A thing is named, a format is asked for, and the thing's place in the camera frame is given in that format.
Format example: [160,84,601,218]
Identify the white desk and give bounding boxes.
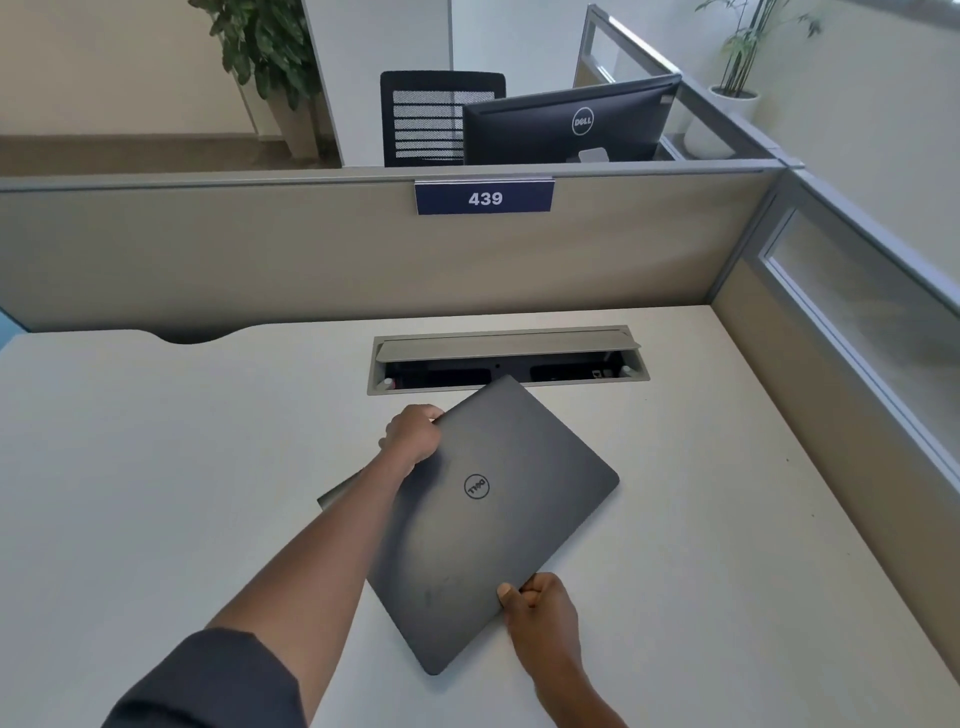
[0,303,960,728]

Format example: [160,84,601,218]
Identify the black mesh office chair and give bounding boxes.
[379,70,508,169]

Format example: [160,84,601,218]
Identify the bamboo plant in white pot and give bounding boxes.
[682,0,824,160]

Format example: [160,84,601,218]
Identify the grey desk cable box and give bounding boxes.
[365,325,652,397]

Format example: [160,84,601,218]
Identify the person's right hand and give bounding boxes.
[497,572,586,688]

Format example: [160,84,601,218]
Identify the blue number sign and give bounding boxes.
[414,178,556,217]

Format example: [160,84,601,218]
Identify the dark shirt sleeve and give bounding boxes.
[101,628,318,728]

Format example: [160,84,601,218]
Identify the dark grey laptop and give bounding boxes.
[317,374,622,678]

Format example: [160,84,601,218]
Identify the person's left hand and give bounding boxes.
[377,404,445,478]

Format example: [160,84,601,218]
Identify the light blue partition panel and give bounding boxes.
[0,307,33,355]

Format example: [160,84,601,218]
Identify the person's left forearm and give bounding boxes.
[203,448,412,680]

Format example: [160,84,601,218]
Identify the beige partition with frosted glass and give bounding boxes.
[708,161,960,526]

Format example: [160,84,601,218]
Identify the grey framed glass partition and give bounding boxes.
[573,3,805,168]

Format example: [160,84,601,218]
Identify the leafy plant in beige pot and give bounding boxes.
[187,0,324,163]

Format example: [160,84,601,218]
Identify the black computer monitor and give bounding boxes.
[461,72,684,166]

